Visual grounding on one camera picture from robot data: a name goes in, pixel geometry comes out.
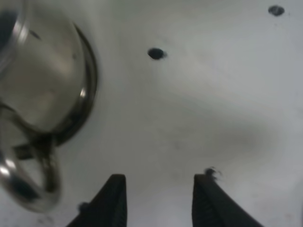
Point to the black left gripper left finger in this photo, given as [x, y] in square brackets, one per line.
[107, 209]

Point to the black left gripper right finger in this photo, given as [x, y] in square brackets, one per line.
[212, 207]

